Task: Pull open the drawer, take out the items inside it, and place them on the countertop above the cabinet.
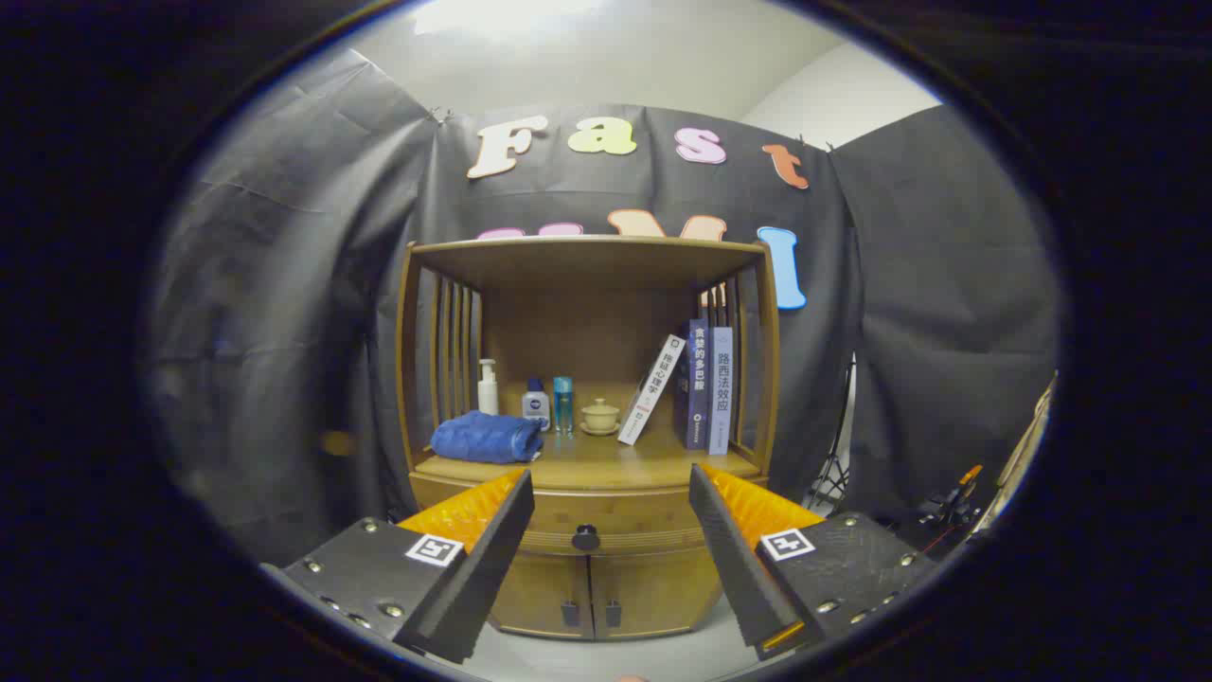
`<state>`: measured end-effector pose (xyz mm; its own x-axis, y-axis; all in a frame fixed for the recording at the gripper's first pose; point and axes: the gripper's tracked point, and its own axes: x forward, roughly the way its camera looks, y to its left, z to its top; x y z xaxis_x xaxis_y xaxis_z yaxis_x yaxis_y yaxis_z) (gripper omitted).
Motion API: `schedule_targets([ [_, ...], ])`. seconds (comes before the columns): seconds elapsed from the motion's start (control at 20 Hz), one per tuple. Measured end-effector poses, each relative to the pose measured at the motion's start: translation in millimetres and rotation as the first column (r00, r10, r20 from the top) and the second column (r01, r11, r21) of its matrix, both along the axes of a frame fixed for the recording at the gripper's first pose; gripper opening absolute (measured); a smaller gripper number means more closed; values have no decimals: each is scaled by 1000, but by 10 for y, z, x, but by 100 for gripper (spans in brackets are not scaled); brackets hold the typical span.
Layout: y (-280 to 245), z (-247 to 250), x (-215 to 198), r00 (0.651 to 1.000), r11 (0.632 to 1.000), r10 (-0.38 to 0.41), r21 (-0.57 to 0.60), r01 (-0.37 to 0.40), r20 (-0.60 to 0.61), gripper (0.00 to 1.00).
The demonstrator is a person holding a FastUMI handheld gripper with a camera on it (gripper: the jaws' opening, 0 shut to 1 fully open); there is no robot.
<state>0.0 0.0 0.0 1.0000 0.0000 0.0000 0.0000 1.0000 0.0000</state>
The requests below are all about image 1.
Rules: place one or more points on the beige lidded teacup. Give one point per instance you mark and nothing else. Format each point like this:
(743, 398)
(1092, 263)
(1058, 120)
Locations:
(600, 415)

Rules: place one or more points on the black backdrop cloth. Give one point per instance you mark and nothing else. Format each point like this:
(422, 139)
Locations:
(284, 284)

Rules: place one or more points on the wooden drawer with black knob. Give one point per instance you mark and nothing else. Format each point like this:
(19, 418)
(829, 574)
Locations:
(625, 516)

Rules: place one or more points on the pale purple book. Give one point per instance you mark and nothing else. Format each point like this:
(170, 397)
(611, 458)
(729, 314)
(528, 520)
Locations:
(721, 393)

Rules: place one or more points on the orange and black clamp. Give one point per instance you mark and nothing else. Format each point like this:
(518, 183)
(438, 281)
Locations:
(968, 476)

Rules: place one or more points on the blue folded towel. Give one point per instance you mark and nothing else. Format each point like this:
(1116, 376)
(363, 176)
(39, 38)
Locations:
(485, 438)

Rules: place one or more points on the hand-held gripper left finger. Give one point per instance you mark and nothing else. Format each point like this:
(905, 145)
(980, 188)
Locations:
(478, 568)

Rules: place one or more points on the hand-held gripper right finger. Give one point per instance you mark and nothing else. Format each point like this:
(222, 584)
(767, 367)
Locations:
(743, 568)

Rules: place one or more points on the dark blue book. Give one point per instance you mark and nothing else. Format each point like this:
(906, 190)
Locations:
(697, 388)

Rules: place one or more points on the wooden board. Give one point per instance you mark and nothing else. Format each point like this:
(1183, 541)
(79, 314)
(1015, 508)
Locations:
(1027, 445)

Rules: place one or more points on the black tripod stand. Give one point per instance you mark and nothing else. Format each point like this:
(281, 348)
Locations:
(833, 474)

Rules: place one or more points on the wooden countertop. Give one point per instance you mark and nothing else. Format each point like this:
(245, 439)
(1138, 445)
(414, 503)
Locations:
(606, 457)

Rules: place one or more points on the white book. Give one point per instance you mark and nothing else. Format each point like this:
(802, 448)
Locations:
(651, 388)

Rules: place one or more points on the clear blue bottle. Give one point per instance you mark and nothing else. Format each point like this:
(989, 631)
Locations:
(563, 407)

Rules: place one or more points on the wooden cabinet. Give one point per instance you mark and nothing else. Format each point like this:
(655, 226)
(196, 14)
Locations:
(587, 322)

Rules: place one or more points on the wooden cabinet door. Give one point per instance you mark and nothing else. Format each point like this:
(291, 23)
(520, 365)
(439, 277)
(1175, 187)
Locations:
(653, 592)
(540, 592)

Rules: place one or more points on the white bottle with blue cap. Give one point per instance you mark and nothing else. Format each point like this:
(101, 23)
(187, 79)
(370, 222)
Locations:
(536, 409)

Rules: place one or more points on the white pump bottle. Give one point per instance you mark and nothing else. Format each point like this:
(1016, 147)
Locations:
(488, 393)

